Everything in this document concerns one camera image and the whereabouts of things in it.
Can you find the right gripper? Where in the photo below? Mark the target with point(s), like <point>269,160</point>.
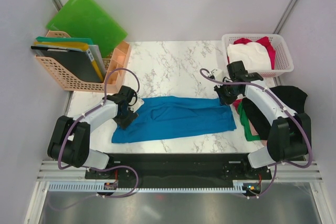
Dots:
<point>223,99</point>

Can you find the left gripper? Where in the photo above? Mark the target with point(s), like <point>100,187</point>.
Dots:
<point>124,123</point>

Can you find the blue t-shirt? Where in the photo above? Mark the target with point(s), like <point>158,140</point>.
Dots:
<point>163,118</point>

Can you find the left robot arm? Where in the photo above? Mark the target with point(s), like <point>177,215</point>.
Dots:
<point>70,140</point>

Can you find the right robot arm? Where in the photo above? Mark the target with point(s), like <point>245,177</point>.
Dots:
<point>290,131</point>

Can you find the red folded t-shirt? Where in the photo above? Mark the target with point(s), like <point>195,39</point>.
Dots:
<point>236,103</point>

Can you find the green folded t-shirt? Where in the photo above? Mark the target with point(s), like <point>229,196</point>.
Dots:
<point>245,123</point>

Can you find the pink folded t-shirt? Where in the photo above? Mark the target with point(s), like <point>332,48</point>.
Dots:
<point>254,133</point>

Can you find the orange file rack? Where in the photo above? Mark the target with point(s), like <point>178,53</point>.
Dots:
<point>65,78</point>

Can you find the white plastic basket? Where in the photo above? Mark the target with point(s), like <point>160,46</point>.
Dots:
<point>283,61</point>

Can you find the red t-shirt in basket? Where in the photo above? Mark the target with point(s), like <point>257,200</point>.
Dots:
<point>263,41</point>

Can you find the black folded t-shirt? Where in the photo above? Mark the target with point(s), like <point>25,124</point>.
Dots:
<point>292,96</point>

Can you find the black folder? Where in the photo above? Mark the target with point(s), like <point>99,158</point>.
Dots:
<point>79,63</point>

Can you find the yellow folder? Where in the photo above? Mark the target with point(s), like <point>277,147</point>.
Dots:
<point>81,46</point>

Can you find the teal folder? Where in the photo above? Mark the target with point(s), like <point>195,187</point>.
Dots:
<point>64,39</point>

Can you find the green plastic board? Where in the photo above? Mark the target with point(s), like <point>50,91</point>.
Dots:
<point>87,19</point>

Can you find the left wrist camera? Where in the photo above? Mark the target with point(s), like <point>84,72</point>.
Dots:
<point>137,105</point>

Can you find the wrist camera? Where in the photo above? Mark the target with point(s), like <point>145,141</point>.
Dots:
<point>137,105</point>
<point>217,74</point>

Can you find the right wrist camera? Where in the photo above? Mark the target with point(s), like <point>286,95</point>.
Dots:
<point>217,74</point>

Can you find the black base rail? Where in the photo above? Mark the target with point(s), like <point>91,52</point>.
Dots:
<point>180,170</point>

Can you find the white cable duct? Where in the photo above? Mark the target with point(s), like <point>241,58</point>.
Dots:
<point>105,187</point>

